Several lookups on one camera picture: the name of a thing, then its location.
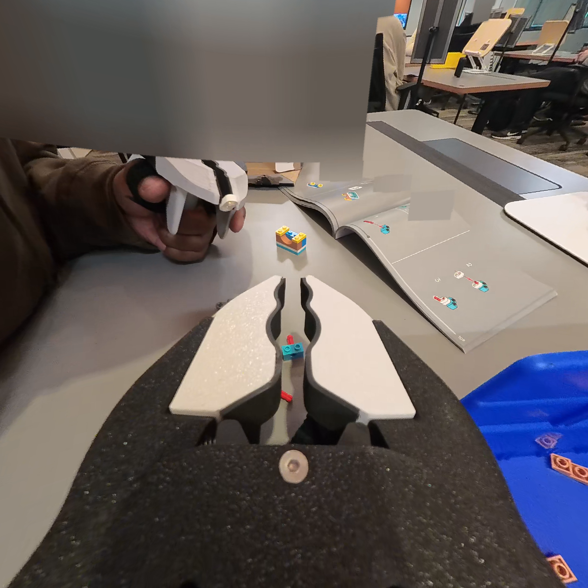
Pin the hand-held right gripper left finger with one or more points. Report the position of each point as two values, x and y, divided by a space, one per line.
229 363

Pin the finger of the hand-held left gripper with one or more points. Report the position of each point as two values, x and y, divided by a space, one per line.
188 177
236 181

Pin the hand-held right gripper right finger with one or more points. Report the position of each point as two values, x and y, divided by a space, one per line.
358 367

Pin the teal brick with red pin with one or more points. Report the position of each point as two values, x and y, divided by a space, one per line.
294 351

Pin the small orange blue brick model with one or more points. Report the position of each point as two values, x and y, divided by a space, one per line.
291 243

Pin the person's left forearm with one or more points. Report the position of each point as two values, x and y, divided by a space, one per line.
46 206

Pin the grey desk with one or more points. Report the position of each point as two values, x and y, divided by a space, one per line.
138 298

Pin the wooden edged office desk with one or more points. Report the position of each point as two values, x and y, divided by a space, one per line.
482 82
528 55

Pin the colourful cardboard toy box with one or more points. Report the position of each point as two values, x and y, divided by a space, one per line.
257 169

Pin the grey instruction booklet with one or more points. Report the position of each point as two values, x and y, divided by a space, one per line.
436 257

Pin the blue plastic bin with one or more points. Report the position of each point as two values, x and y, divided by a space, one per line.
505 413

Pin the black office chair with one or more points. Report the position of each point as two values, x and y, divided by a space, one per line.
377 69

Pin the pale purple toy tile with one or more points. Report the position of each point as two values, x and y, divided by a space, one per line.
548 440

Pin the lit computer monitor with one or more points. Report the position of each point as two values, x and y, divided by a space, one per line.
400 20

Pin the salmon toy brick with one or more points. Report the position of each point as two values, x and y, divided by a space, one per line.
569 468
561 568

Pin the white rounded board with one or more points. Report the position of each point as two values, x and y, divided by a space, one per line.
551 220

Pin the yellow box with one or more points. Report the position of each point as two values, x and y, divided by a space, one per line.
452 59

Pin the small black device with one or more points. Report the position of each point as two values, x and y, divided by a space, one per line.
458 69

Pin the grey monitor on stand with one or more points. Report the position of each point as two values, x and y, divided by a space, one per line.
441 27

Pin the tan laptop stand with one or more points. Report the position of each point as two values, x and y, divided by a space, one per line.
487 36
553 32

